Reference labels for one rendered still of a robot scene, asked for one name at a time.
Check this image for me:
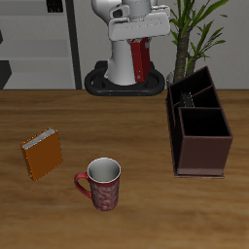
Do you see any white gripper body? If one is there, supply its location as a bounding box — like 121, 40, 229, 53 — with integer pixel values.
107, 5, 172, 43

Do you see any striped book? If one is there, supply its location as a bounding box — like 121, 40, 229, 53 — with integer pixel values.
179, 90, 196, 110

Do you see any dark brown desk caddy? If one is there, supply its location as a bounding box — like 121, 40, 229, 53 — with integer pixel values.
165, 65, 234, 180

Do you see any orange book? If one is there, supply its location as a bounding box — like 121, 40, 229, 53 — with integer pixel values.
19, 126, 64, 182

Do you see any green pot plant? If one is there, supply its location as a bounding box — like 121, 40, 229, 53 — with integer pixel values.
166, 0, 230, 88

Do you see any white shelf unit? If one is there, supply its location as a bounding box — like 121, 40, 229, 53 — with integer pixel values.
0, 0, 78, 90

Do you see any red patterned mug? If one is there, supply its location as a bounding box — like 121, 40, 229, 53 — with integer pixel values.
73, 157, 123, 212

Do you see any black shelf post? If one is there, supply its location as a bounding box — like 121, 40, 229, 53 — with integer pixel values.
65, 0, 84, 90

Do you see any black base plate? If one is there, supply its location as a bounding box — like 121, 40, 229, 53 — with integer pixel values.
84, 60, 166, 97

